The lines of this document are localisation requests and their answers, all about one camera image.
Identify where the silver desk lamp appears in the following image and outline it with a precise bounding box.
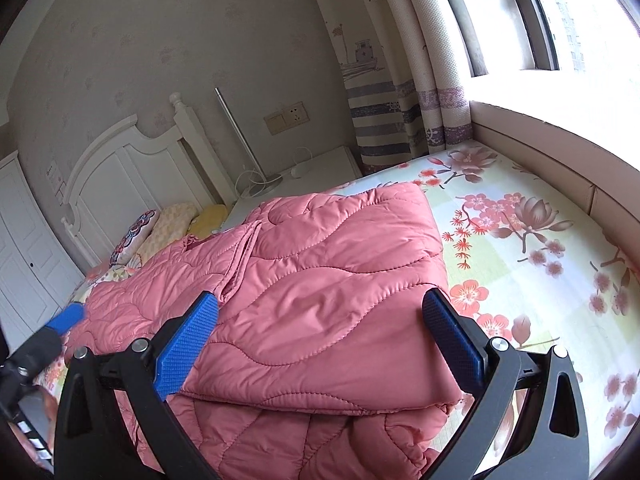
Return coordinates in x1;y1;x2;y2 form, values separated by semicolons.
214;87;283;197

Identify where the white charger adapter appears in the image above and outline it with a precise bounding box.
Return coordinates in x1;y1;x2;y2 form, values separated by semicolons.
290;162;309;179

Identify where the floral bed sheet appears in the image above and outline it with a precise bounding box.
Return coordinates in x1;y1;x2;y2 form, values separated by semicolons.
46;143;639;479

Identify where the beige window sill ledge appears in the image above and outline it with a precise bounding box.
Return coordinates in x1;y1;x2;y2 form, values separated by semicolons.
471;101;639;264

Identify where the white wooden headboard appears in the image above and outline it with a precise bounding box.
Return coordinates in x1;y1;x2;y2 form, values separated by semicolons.
62;92;239;268

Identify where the peach patterned pillow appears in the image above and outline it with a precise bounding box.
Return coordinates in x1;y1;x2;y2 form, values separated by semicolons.
128;202;198;269

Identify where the pink quilted jacket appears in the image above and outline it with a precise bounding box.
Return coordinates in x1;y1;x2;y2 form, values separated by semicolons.
67;182;461;479

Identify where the white nightstand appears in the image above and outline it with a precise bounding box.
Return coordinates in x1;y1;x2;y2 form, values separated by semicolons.
221;146;362;229

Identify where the yellow pillow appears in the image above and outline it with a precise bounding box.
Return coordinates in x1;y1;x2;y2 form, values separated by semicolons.
186;204;229;240

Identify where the colourful embroidered pillow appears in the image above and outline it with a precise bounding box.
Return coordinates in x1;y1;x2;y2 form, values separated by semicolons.
110;209;160;266

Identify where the white wardrobe door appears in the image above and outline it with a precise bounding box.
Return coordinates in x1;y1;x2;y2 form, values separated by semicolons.
0;152;84;350

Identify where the wall socket panel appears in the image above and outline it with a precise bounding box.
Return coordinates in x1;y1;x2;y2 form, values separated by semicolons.
264;101;310;136

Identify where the striped sailboat curtain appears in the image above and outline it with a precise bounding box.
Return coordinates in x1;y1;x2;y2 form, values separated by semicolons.
316;0;472;172

